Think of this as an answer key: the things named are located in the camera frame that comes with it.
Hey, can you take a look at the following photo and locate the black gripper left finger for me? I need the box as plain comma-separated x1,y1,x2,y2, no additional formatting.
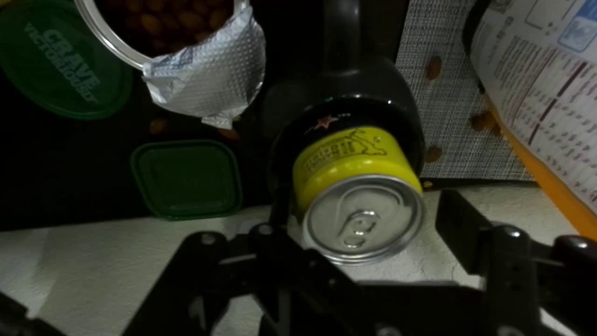
120,223,353,336

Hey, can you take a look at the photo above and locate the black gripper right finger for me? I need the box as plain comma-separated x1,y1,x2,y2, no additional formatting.
435,187,597,336

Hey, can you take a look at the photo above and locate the yellow and black drink can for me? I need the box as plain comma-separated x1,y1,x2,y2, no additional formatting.
287,100,431,266

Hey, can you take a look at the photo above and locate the orange nut can with foil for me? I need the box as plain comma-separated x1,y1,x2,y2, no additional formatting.
73,0,269,131

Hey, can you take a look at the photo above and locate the square green plastic lid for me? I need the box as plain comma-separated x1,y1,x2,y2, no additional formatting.
129,139,245,223

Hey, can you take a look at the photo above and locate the brown nut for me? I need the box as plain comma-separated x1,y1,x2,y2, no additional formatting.
424,55,444,81
424,144,444,165
470,111,500,135

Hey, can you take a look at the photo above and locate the grey woven placemat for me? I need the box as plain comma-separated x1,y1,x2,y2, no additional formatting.
394,0,537,184

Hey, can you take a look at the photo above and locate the orange snack pouch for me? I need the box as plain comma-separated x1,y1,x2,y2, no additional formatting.
468,0,597,241

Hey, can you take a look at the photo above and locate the round green plastic lid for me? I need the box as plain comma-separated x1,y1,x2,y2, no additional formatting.
0,0,136,122

